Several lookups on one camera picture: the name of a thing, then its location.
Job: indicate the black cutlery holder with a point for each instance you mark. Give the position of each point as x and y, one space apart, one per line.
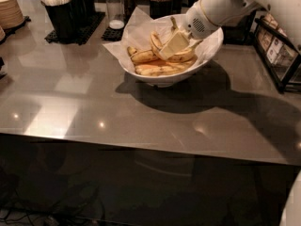
61 18
82 10

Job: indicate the small black rubber mat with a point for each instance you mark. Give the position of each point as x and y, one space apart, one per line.
112 34

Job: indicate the bottom yellow banana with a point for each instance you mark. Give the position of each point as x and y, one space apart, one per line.
160 67

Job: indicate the front black cutlery holder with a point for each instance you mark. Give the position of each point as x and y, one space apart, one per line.
61 18

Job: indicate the spotted yellow banana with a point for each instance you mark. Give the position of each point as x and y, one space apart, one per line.
184 55

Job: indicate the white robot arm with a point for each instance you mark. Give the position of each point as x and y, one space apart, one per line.
285 13

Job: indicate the black stir stick holder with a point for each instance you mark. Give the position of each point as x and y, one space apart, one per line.
165 8

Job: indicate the upright yellow banana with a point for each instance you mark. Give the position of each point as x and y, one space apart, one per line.
174 24

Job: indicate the left yellow banana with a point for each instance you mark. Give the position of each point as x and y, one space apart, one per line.
138 56

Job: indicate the white ceramic bowl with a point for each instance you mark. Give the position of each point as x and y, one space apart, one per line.
175 77

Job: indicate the black rubber grid mat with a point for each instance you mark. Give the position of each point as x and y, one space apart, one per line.
82 34

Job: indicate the stack of paper plates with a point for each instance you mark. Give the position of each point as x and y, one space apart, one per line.
10 14

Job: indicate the glass sugar dispenser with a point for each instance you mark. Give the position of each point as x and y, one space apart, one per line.
115 14

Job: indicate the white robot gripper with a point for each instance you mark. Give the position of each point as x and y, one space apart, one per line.
197 22

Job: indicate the rear black cutlery holder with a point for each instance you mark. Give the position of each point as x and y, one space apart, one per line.
82 10

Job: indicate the black tea bag rack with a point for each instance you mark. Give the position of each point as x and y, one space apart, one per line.
279 57

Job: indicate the white paper bowl liner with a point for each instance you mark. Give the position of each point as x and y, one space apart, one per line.
139 17

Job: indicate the black napkin holder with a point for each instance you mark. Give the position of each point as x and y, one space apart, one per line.
238 34

